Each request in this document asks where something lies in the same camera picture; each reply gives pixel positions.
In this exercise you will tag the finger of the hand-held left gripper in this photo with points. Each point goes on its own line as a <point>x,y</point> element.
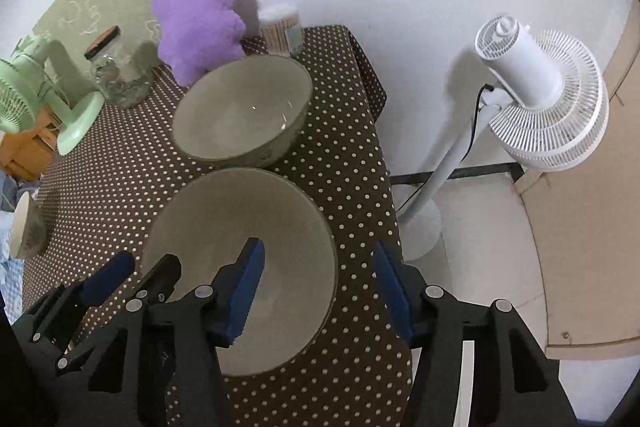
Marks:
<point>160,277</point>
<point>107,279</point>

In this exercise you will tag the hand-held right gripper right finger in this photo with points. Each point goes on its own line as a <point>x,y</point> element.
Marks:
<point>397,294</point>

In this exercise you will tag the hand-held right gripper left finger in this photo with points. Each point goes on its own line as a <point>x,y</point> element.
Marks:
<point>245,292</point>

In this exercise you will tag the grey ceramic bowl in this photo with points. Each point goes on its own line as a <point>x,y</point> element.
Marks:
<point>240,112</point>
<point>280,207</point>
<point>25,227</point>

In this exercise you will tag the blue checked blanket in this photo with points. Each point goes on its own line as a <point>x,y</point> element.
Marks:
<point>7,277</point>

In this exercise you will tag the brown polka-dot tablecloth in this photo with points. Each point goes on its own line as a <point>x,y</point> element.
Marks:
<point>125,157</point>

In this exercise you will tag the green desk fan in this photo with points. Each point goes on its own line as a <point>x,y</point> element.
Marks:
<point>75,127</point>

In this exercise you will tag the glass jar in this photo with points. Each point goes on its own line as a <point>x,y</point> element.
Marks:
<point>117,77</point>

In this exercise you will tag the beige door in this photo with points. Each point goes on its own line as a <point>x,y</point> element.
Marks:
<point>600,207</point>

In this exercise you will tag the white standing fan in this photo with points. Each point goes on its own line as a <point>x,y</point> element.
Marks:
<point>525,67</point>

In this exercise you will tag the cotton swab container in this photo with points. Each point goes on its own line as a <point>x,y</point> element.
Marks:
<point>276,32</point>

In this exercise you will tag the purple plush toy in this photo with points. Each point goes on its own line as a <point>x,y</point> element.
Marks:
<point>200,17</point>

